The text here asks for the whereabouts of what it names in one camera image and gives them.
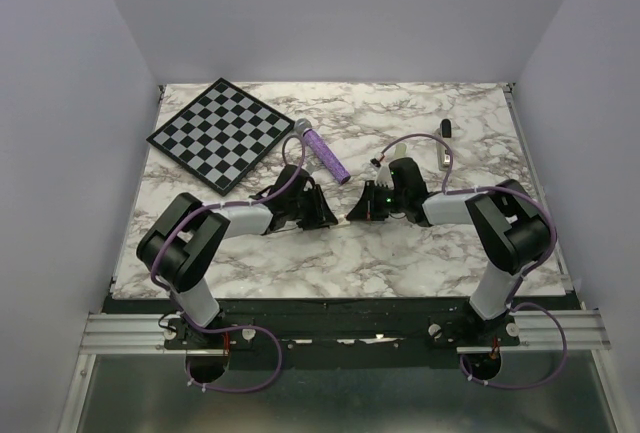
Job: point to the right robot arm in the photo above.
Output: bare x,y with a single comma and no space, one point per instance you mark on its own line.
515,231

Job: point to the purple glitter microphone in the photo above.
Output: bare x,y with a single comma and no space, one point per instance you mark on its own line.
322,151

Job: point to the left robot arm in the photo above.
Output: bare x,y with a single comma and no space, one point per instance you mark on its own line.
180,246

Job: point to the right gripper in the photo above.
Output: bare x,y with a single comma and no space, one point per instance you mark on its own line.
365,209

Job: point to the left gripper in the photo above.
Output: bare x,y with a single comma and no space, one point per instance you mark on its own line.
322,215

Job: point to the aluminium frame rail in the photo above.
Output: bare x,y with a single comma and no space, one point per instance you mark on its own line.
549,382

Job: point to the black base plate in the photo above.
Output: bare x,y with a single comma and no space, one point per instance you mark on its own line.
269,335

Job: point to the black grey chessboard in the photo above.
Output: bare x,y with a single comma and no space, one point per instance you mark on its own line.
221,135

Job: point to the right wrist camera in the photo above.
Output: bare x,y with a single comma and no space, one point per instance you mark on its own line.
384,177

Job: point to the grey green stapler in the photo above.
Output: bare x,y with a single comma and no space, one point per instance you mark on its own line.
400,151

